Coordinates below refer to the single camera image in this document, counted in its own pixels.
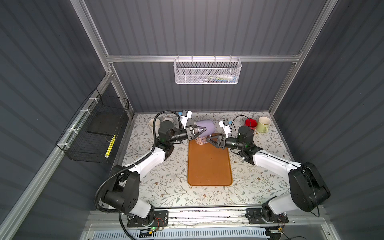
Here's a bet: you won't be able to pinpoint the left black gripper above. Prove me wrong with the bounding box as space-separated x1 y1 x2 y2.
167 125 205 146

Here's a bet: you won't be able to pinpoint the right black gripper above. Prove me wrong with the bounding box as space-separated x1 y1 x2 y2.
206 134 245 152

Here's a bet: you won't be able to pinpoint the pink ghost pattern mug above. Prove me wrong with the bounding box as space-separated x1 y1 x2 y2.
195 136 208 146

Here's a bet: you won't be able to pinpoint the purple mug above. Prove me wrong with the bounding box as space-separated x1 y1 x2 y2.
194 120 216 138

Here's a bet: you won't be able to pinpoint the white mug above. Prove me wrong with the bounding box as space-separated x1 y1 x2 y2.
149 119 161 134

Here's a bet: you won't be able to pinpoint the red mug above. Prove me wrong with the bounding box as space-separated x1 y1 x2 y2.
245 118 258 131

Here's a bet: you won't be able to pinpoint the light green mug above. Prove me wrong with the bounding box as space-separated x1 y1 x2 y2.
257 116 272 134

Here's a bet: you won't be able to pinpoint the blue textured mug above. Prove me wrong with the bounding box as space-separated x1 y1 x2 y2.
162 117 174 124

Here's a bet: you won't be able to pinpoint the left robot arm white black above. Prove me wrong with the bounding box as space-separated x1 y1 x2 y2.
94 120 207 224

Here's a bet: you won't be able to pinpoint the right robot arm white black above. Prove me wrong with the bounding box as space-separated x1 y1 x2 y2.
206 126 331 223

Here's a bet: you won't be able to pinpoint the orange plastic tray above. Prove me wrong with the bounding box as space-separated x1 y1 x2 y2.
188 141 233 187

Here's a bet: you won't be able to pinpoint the pens in white basket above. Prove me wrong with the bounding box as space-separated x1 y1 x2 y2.
198 75 238 84

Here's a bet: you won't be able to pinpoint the yellow marker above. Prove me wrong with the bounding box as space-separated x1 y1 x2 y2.
105 135 117 159

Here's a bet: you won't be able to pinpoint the white wire basket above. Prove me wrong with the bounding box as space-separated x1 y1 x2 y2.
173 58 242 85

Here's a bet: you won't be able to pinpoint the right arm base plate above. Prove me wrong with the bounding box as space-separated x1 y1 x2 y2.
245 207 289 224

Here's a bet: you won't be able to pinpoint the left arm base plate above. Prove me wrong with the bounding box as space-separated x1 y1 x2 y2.
127 210 169 228

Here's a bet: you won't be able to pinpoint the black wire basket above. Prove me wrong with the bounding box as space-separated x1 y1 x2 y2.
57 90 130 164

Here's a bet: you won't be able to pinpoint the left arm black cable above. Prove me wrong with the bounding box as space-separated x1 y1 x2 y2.
93 110 183 240

